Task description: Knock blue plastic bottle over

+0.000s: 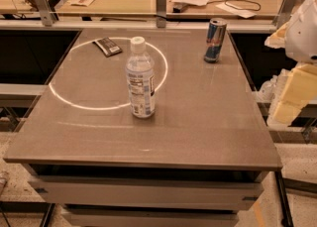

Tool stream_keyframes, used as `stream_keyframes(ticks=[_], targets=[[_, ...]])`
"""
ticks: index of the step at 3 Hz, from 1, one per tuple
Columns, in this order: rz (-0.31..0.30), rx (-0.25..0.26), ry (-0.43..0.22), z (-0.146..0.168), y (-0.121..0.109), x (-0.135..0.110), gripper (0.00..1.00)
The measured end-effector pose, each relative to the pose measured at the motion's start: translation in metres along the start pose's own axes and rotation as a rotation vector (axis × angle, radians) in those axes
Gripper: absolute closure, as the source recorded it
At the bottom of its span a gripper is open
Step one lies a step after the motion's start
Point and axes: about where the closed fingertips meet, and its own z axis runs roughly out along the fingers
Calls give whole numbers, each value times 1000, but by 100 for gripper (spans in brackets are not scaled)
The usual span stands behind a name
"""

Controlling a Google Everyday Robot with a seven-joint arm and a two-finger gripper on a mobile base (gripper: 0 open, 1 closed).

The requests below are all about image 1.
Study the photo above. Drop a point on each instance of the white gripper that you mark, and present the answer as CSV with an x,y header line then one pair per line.
x,y
303,36

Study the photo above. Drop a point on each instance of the clear plastic water bottle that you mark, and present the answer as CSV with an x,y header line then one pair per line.
x,y
140,79

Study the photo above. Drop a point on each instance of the clear pump bottle left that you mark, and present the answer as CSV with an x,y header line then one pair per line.
x,y
267,89

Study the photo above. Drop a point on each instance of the white paper sheet right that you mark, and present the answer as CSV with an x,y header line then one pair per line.
x,y
236,10

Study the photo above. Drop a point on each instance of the blue silver energy drink can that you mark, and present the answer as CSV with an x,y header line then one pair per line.
x,y
215,37

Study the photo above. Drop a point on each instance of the dark snack bar wrapper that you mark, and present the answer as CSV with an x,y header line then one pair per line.
x,y
107,46

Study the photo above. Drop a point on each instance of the small paper card left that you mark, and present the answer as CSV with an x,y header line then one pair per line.
x,y
84,3

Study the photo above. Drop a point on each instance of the grey cabinet drawer unit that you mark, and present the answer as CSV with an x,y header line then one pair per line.
x,y
136,202

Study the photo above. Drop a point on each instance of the right metal bracket post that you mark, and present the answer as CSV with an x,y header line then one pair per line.
x,y
284,12

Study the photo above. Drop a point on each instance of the metal bracket post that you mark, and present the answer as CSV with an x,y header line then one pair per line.
x,y
161,13
284,12
46,13

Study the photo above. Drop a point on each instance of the middle metal bracket post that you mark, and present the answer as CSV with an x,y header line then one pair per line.
x,y
161,13

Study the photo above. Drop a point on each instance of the left metal bracket post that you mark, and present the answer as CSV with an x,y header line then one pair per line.
x,y
46,13

